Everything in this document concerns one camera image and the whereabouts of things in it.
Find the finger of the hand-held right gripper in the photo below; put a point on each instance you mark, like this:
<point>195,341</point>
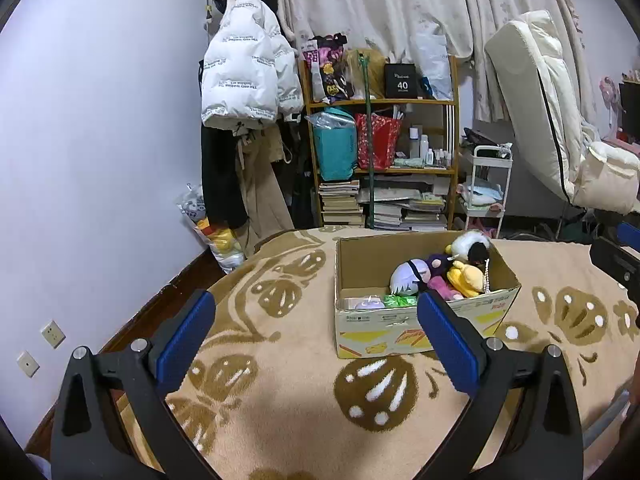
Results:
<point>631,236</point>
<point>617,265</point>

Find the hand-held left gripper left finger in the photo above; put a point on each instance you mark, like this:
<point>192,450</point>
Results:
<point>185,340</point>

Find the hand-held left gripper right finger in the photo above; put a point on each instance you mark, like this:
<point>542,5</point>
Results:
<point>450,340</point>

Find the pink plush bear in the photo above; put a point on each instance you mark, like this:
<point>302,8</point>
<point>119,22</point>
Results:
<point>442,287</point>

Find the green tissue pack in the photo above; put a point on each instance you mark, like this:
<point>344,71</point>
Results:
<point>400,301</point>

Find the cardboard box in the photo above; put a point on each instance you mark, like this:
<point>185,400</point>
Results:
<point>380,330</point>

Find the yellow plush toy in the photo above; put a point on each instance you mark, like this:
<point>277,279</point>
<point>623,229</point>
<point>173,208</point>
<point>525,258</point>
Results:
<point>467,277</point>

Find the white-haired plush doll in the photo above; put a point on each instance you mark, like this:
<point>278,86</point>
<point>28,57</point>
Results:
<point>407,277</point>

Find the purple plush toy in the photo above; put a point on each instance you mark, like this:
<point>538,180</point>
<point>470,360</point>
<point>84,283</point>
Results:
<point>439,262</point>

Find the lavender round pouch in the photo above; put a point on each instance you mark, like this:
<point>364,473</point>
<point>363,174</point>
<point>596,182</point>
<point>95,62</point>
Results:
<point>367,303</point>

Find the black and white plush toy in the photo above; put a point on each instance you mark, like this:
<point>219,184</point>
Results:
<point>465,245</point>

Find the plastic bag of toys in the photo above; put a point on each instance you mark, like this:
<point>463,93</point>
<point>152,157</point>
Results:
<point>215,235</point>

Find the beige patterned blanket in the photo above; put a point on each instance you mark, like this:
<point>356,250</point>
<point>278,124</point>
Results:
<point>280,410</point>

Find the pile of books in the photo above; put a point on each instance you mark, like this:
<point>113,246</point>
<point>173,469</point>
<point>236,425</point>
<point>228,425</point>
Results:
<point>415,210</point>

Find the folded light blue cloths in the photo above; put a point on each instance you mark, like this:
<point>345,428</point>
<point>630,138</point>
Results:
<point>480,194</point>

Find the white trolley cart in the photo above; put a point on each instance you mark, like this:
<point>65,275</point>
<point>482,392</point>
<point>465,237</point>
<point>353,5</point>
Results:
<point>497,165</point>

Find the white padded chair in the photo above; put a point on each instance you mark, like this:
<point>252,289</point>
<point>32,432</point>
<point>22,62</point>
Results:
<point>540,110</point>

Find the black hanging coat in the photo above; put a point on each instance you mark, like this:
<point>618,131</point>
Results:
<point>222,180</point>

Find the stack of brown books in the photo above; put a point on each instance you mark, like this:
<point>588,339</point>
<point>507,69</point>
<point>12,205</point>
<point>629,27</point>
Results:
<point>342,205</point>

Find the mint green pouch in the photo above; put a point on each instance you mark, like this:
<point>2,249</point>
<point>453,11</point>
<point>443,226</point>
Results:
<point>409,162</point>

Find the group of small cosmetic bottles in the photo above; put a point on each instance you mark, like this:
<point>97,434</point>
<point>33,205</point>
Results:
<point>441,158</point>

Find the green pole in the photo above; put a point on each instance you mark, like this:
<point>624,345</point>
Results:
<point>370,150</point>

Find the red patterned bag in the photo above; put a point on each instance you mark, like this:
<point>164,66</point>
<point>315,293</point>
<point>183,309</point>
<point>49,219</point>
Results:
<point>382,142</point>

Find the teal bag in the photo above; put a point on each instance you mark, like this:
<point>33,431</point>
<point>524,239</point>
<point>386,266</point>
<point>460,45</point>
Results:
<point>335,150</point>

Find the wooden shelf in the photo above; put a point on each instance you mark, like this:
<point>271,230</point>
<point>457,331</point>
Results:
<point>380,102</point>

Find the clear plastic bag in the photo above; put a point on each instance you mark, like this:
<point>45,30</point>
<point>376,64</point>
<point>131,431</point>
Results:
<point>432,67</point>

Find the black box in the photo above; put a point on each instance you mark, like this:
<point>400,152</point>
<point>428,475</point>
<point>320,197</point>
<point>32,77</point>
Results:
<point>401,82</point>

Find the white puffer jacket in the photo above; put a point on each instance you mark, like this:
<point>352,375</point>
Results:
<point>245,65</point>

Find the blonde wig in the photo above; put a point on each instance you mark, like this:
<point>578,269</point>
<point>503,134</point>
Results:
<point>357,72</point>

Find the pink and black printed bag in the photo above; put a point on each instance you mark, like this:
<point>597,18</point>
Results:
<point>327,70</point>

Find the cream floral curtain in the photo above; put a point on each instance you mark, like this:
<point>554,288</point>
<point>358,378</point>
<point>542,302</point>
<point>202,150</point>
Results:
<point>380,5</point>

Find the white wall socket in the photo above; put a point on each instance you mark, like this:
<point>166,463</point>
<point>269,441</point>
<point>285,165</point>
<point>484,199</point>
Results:
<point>52,334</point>
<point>28,364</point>

